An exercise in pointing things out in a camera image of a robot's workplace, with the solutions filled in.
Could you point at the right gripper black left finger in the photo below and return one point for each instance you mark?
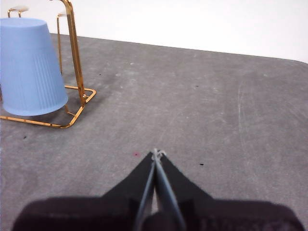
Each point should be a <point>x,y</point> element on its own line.
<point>96,214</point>

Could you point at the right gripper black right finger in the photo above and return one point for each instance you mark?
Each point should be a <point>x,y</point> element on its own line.
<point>228,216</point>

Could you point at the blue ribbed plastic cup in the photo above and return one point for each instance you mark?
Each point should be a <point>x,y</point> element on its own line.
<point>29,67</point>

